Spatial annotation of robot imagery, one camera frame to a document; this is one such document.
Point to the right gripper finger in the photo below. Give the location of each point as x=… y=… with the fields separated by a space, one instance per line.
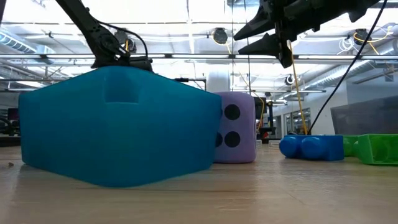
x=261 y=25
x=264 y=45

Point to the purple foam die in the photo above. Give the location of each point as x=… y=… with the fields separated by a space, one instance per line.
x=245 y=96

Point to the teal plastic bin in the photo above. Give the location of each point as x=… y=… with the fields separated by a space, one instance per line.
x=124 y=140

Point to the smoky transparent plastic bin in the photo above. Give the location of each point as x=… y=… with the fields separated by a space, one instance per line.
x=367 y=115

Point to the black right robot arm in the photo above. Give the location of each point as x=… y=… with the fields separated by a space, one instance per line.
x=363 y=7

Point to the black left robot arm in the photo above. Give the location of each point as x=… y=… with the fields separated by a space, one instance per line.
x=93 y=31

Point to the white round column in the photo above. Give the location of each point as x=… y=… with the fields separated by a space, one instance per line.
x=218 y=77

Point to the dark background equipment stand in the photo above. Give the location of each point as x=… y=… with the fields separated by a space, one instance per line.
x=259 y=107

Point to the large blue toy block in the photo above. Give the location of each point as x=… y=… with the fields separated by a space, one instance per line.
x=323 y=147

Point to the green toy block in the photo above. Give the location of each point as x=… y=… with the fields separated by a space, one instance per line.
x=349 y=146
x=379 y=149

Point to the background monitor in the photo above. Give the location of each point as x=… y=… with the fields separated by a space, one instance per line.
x=13 y=114

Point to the black background rig frame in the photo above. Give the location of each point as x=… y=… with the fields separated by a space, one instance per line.
x=186 y=80

